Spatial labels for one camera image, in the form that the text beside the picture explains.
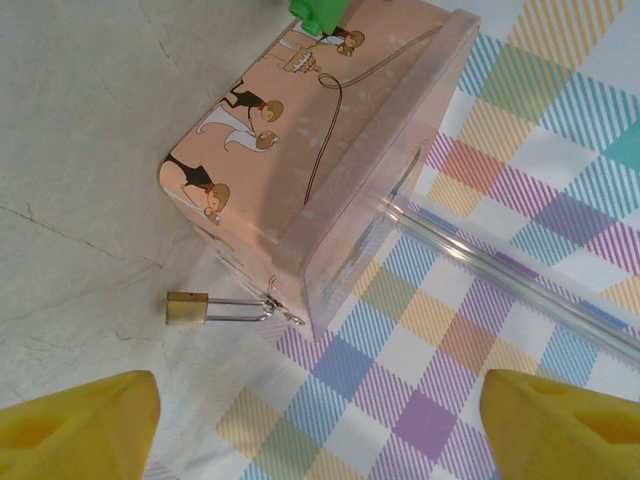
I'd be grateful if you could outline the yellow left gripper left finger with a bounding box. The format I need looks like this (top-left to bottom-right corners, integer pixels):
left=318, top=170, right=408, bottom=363
left=0, top=369, right=162, bottom=480

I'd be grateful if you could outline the clear plastic tube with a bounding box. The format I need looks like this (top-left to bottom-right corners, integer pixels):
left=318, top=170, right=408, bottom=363
left=379, top=192, right=640, bottom=359

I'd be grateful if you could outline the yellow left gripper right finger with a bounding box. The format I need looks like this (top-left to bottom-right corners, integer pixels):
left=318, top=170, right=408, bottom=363
left=480, top=368, right=640, bottom=480

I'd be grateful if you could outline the red and green toy block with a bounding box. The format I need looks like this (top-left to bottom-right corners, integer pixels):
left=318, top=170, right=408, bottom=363
left=288, top=0, right=349, bottom=37

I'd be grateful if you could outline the brass padlock with steel shackle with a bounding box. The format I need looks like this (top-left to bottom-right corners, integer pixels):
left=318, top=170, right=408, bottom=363
left=165, top=292, right=276, bottom=327

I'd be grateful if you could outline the pink cartoon wedding tin box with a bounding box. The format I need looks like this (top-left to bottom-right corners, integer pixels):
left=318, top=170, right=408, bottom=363
left=158, top=0, right=482, bottom=346

